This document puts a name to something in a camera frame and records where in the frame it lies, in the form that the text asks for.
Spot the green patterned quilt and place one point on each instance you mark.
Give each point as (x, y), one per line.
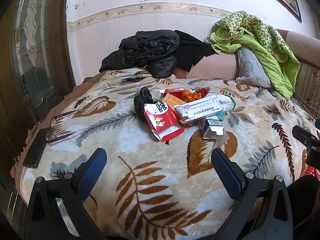
(277, 59)

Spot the eyeglasses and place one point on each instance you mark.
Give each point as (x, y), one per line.
(56, 132)

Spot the red cigarette box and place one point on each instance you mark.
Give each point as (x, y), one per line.
(177, 92)

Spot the black phone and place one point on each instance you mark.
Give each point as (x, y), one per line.
(33, 157)

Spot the grey quilted pillow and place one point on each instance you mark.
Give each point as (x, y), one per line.
(251, 71)

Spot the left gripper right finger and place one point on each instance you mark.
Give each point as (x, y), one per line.
(262, 210)

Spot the black puffer jacket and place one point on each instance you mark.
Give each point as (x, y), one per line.
(151, 50)

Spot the red crumpled wrapper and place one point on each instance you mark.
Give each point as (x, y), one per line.
(202, 92)

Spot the orange box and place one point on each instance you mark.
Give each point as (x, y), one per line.
(172, 100)

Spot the black cloth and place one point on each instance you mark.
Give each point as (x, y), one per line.
(190, 51)

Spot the leaf-patterned beige blanket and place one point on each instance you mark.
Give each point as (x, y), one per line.
(165, 190)

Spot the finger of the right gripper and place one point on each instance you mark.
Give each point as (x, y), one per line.
(305, 137)

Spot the red plastic trash basket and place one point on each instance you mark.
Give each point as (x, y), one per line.
(310, 171)

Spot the striped brown headboard cushion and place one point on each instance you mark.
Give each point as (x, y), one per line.
(306, 96)

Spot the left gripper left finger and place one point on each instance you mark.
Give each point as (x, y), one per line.
(72, 188)

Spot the black plastic bag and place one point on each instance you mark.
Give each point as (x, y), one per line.
(144, 97)

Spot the white medicine box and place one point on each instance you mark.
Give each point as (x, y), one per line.
(198, 109)

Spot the white sock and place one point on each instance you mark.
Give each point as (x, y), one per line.
(227, 102)

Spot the torn red snack box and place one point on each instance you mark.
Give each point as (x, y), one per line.
(162, 120)

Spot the orange foil wrapper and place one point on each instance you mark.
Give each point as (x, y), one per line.
(188, 96)

